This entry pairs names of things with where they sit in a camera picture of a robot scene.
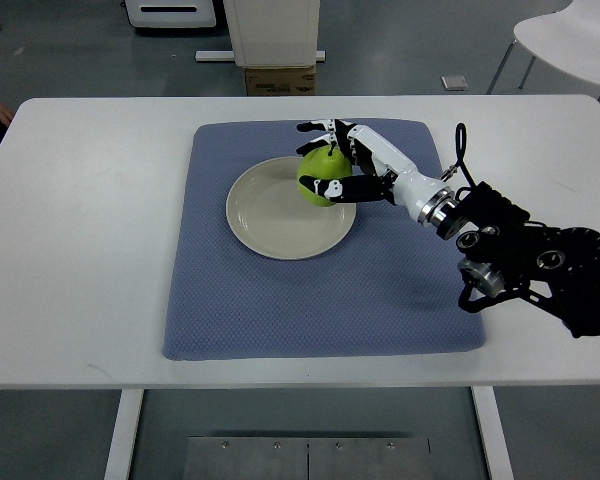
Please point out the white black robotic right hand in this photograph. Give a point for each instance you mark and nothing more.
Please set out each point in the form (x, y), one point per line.
(387, 173)

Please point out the green pear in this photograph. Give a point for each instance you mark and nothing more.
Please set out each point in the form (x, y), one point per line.
(326, 163)

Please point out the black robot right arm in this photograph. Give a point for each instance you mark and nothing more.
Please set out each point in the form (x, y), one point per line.
(509, 256)

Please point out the small grey floor plate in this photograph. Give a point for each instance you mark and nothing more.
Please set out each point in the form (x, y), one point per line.
(454, 83)

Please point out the beige round plate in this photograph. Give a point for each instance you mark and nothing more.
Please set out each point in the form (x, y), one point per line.
(267, 213)

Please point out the blue quilted mat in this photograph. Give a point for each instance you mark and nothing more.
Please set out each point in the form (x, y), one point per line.
(390, 287)

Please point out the cardboard box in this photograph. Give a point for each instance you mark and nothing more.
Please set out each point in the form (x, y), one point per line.
(281, 81)

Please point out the white appliance with slot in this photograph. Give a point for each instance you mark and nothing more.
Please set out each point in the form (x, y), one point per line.
(169, 14)

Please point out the white cabinet on stand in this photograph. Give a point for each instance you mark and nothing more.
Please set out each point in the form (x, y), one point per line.
(270, 34)

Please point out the white chair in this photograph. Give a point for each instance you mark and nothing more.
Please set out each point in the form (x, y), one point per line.
(568, 40)

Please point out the white table right leg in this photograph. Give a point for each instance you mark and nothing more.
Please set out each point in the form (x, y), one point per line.
(491, 433)

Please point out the white table leg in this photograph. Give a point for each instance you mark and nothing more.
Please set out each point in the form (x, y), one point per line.
(121, 451)
(491, 433)

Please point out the white table left leg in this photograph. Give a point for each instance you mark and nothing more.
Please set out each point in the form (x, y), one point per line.
(121, 451)

